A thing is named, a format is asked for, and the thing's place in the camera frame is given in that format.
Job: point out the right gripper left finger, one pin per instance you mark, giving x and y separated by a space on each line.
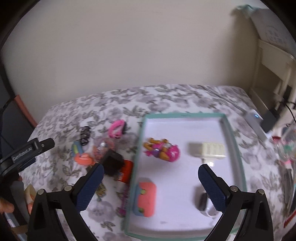
44 223

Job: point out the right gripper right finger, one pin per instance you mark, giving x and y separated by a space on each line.
230 201

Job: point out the white smart watch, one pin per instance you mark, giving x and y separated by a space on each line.
204 204

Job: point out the blue orange retractable knife toy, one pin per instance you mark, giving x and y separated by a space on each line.
79 156

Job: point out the purple lighter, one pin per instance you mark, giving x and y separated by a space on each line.
123 196

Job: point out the black toy car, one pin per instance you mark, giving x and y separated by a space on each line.
85 135

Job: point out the cream hair claw clip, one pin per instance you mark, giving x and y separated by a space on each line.
207 151

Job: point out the red white glue stick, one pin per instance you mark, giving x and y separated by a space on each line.
124 176

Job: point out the clear round bead case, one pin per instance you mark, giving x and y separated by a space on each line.
100 147

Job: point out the black power adapter cube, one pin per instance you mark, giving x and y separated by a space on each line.
112 162

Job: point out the pink wrist band watch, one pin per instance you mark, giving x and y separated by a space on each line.
117 129

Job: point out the pink doll figure toy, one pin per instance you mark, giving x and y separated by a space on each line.
161 149

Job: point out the person's left hand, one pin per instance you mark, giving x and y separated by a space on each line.
6 206

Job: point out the clear glass jar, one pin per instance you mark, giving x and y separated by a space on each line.
286 145

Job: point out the teal rimmed white tray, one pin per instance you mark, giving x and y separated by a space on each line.
176 216

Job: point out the floral grey white blanket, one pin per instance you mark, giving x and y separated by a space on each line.
55 168

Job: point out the white power strip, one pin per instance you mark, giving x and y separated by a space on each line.
253 118

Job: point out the black plugged charger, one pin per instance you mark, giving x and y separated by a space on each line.
269 120

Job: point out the cream wooden shelf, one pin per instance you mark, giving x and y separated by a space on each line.
274 79

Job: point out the white calendar card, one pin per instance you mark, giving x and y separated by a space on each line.
272 30

